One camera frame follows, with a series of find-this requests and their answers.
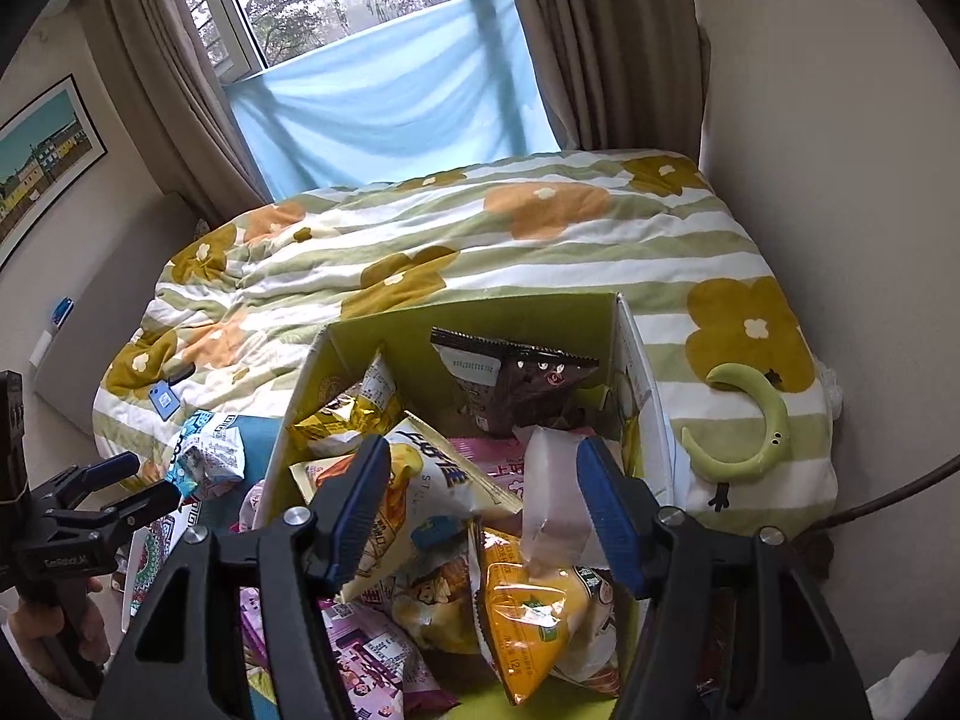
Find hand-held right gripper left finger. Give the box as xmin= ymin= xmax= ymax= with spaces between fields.
xmin=93 ymin=435 xmax=394 ymax=720

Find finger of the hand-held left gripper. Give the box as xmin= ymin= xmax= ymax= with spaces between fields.
xmin=43 ymin=451 xmax=144 ymax=504
xmin=55 ymin=481 xmax=183 ymax=539

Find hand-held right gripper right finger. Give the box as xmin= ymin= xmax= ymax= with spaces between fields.
xmin=575 ymin=435 xmax=875 ymax=720

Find translucent white snack packet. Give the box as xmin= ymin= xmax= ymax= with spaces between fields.
xmin=520 ymin=425 xmax=625 ymax=569

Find white yellow chip stick packet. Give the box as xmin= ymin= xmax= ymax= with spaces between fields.
xmin=289 ymin=415 xmax=526 ymax=602

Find yellow black snack packet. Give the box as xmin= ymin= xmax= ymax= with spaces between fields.
xmin=291 ymin=349 xmax=403 ymax=460

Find yellow white cartoon snack packet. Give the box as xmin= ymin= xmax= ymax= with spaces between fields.
xmin=388 ymin=546 xmax=482 ymax=655

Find orange yellow chip bag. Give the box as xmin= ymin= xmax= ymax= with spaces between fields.
xmin=471 ymin=521 xmax=628 ymax=707

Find purple pink snack packet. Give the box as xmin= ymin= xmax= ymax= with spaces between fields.
xmin=238 ymin=583 xmax=460 ymax=720

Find dark brown snack packet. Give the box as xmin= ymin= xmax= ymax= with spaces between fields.
xmin=430 ymin=326 xmax=602 ymax=437

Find green cardboard box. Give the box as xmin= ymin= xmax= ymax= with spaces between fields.
xmin=255 ymin=290 xmax=677 ymax=720

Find person's left hand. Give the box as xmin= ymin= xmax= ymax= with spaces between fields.
xmin=9 ymin=576 xmax=107 ymax=665

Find white mandala print packet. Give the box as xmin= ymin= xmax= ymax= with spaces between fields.
xmin=122 ymin=508 xmax=197 ymax=632

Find blue white snack packet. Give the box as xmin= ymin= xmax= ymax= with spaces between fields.
xmin=166 ymin=410 xmax=248 ymax=500

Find green crescent plush toy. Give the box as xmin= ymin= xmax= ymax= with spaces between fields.
xmin=680 ymin=361 xmax=793 ymax=482

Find floral striped blanket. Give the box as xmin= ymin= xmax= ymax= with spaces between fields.
xmin=93 ymin=149 xmax=842 ymax=535

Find beige curtain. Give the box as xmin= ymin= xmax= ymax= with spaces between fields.
xmin=498 ymin=0 xmax=710 ymax=160
xmin=78 ymin=0 xmax=272 ymax=230

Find light blue window cloth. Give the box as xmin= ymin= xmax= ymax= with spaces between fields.
xmin=224 ymin=0 xmax=564 ymax=205

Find black cable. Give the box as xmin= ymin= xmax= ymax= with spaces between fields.
xmin=808 ymin=453 xmax=960 ymax=535

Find framed wall picture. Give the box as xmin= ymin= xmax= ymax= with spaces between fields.
xmin=0 ymin=74 xmax=110 ymax=272

